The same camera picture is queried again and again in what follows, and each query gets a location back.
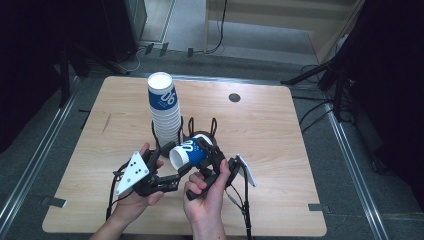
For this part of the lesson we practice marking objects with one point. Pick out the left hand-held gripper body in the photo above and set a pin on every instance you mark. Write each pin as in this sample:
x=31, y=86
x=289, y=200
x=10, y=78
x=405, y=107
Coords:
x=133, y=171

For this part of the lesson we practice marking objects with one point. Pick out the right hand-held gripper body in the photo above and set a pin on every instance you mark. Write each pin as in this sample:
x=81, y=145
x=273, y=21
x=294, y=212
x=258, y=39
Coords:
x=233, y=168

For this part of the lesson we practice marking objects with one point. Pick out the blue and white paper cup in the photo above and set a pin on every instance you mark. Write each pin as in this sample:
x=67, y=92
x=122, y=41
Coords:
x=190, y=155

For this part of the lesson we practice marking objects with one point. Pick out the stack of paper cups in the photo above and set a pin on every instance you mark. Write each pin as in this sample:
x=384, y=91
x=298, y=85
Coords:
x=163, y=113

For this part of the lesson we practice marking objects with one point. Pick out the person's left hand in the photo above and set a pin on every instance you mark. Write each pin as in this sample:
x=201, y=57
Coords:
x=140, y=203

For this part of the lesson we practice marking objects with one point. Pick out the person's right hand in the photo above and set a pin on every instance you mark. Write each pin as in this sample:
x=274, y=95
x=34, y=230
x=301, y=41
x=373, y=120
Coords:
x=206, y=200

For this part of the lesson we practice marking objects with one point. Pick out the dark round table grommet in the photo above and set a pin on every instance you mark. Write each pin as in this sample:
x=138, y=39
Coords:
x=234, y=97

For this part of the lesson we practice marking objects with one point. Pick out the grey tape strip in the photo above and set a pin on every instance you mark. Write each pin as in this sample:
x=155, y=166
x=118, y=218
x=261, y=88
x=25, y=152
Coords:
x=55, y=202
x=318, y=207

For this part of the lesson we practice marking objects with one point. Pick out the black cabinet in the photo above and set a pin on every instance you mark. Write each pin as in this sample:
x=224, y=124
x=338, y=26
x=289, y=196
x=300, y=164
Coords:
x=123, y=30

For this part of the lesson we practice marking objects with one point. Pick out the black tripod stand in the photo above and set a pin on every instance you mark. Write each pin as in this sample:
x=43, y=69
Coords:
x=338, y=86

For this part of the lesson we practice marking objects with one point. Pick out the metal floor rail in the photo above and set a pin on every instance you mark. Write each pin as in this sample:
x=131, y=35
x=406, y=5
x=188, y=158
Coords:
x=213, y=79
x=36, y=160
x=356, y=180

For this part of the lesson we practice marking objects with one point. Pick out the light wooden desk frame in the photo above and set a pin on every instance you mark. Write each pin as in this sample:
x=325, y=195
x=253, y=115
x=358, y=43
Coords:
x=266, y=18

